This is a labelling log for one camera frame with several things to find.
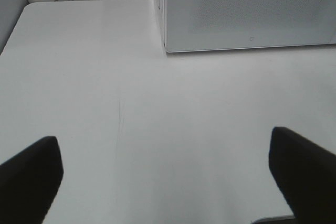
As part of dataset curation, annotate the white microwave door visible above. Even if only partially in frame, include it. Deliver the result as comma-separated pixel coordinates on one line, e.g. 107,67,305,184
160,0,335,52

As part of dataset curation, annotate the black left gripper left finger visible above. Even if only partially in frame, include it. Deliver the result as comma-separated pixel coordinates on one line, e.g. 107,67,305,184
1,136,64,223

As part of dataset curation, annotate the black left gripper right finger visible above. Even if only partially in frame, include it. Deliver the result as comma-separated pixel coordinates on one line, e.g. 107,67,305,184
268,127,335,223

